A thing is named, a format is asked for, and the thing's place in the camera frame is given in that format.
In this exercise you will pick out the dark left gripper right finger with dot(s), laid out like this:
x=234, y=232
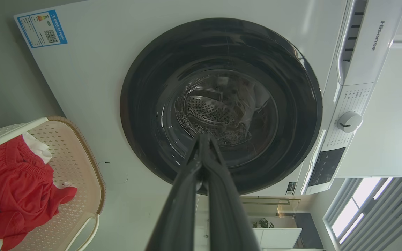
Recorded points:
x=225, y=209

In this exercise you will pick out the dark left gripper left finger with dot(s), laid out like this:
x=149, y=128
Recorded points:
x=180, y=209

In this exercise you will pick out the beige perforated laundry basket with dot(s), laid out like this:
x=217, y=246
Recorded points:
x=79, y=164

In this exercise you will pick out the green potted plant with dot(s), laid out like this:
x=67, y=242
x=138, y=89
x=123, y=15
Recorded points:
x=263, y=223

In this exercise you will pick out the white low cabinet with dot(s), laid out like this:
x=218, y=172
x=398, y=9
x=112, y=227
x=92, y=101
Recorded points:
x=279, y=237

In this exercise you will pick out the small black washer sticker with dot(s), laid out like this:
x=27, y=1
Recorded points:
x=290, y=188

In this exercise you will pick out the round washer filter cover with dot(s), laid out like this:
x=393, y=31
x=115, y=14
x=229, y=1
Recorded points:
x=115, y=174

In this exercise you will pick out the dark tall cabinet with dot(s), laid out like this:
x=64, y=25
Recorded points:
x=309, y=230

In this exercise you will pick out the black round washer door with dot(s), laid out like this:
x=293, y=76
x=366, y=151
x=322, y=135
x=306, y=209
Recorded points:
x=145, y=115

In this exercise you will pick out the black washer display panel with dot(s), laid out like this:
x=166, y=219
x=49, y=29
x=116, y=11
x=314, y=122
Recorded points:
x=326, y=166

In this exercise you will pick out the bright window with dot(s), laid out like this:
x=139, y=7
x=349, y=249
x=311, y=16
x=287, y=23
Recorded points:
x=354, y=205

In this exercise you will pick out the white front-load washing machine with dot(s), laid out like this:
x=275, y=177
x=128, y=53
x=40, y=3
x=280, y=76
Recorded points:
x=92, y=87

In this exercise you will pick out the white washer control knob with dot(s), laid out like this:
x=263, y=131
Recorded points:
x=349, y=121

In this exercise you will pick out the white garment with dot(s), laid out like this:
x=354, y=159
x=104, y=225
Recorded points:
x=37, y=148

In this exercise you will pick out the red garment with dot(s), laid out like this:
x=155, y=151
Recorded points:
x=12, y=188

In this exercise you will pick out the grey vertical blinds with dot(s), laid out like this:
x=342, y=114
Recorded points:
x=396, y=216

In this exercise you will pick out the white washer detergent drawer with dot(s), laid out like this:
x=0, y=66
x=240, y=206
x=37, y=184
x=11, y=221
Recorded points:
x=352, y=38

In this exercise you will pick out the blue energy label sticker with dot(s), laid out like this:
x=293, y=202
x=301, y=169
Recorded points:
x=42, y=28

